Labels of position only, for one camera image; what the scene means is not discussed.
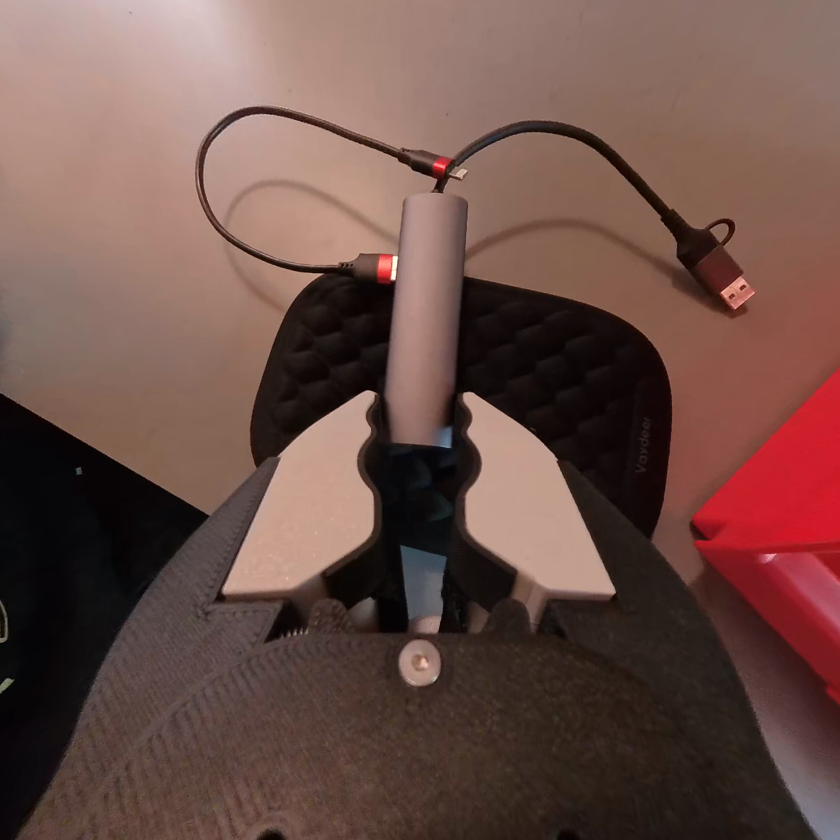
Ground black braided usb cable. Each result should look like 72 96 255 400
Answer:
434 120 757 317

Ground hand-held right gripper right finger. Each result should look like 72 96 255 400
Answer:
455 390 617 601

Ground red plastic bin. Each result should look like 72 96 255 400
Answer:
691 370 840 706

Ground black cable with red connectors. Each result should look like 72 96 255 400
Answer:
194 108 471 284

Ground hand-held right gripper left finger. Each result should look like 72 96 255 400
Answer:
221 390 384 603

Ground grey usb hub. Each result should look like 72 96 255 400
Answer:
382 191 471 454

